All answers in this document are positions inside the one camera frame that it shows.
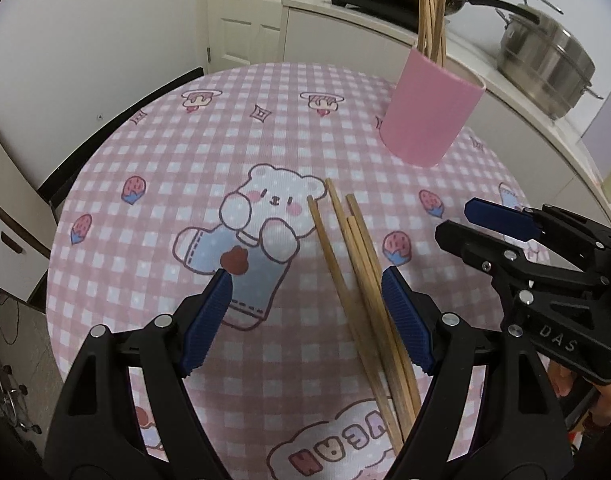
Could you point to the steel steamer pot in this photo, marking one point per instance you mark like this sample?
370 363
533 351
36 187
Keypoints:
540 65

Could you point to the pink checked printed tablecloth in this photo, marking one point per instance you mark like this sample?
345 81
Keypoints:
160 170

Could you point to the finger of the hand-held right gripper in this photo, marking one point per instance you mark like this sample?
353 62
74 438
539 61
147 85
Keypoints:
500 220
465 242

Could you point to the person's right hand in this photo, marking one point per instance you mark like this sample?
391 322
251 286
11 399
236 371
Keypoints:
561 377

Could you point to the white storage cabinet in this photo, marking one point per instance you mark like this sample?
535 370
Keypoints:
15 200

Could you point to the pink cup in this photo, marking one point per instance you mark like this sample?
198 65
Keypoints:
425 110

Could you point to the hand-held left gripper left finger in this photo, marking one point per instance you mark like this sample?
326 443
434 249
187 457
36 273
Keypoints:
208 320

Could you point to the white counter cabinet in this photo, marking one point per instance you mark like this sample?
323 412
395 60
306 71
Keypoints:
335 40

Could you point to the cream panelled door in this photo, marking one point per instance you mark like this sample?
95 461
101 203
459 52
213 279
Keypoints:
245 20

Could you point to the bunch of wooden chopsticks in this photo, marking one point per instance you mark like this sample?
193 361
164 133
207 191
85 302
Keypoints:
428 10

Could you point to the black induction cooker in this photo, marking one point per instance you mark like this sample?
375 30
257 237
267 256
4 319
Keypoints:
365 0

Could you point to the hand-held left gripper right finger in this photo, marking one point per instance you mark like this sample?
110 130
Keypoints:
408 320

